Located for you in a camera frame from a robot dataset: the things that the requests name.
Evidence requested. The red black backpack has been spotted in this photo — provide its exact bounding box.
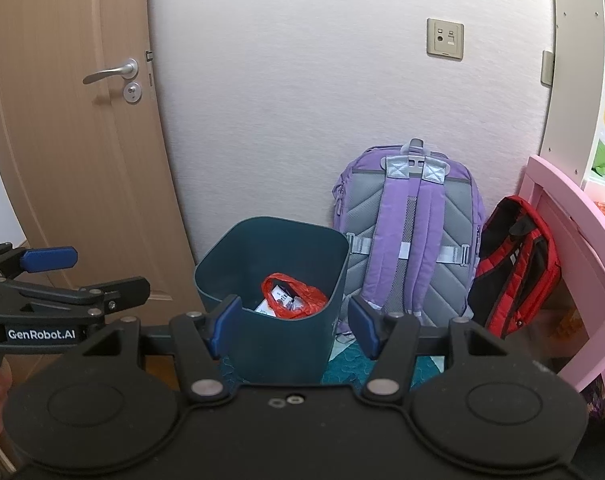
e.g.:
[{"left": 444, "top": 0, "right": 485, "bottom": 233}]
[{"left": 467, "top": 196, "right": 562, "bottom": 340}]

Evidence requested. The silver door handle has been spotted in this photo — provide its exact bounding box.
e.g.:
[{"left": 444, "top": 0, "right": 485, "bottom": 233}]
[{"left": 82, "top": 58, "right": 139, "bottom": 86}]

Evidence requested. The dark teal trash bin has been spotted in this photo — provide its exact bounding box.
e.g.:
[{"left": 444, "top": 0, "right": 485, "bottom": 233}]
[{"left": 193, "top": 216, "right": 351, "bottom": 386}]

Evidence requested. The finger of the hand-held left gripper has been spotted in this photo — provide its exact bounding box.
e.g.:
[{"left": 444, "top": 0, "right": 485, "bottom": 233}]
[
  {"left": 0, "top": 276, "right": 150, "bottom": 325},
  {"left": 0, "top": 243, "right": 78, "bottom": 281}
]

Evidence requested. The beige wall socket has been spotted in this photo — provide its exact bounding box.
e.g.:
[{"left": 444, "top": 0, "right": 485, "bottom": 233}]
[{"left": 427, "top": 17, "right": 465, "bottom": 58}]

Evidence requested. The beige wooden door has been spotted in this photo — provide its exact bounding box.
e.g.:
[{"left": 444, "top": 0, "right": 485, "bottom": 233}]
[{"left": 0, "top": 0, "right": 208, "bottom": 311}]

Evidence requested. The red plastic bag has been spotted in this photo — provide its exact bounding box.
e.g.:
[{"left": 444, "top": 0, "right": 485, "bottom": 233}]
[{"left": 261, "top": 272, "right": 329, "bottom": 320}]

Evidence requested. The pink desk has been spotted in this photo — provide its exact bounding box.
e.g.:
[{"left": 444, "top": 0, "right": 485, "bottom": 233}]
[{"left": 517, "top": 155, "right": 605, "bottom": 396}]

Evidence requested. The grey white plastic packet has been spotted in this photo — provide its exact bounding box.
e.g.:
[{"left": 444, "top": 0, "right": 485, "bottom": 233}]
[{"left": 255, "top": 284, "right": 303, "bottom": 318}]

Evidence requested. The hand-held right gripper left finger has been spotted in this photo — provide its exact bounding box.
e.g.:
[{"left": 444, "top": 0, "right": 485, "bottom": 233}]
[{"left": 80, "top": 294, "right": 243, "bottom": 403}]

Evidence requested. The white bookshelf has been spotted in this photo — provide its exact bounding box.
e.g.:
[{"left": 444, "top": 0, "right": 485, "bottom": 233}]
[{"left": 540, "top": 0, "right": 605, "bottom": 196}]

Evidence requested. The teal cream zigzag quilt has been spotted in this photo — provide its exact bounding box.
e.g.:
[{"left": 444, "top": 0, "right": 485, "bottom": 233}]
[{"left": 217, "top": 332, "right": 448, "bottom": 388}]

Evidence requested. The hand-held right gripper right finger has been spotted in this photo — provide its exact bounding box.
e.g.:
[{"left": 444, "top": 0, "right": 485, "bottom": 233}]
[{"left": 347, "top": 295, "right": 528, "bottom": 403}]

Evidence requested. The purple grey backpack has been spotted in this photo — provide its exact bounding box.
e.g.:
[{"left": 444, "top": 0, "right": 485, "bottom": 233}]
[{"left": 331, "top": 137, "right": 483, "bottom": 333}]

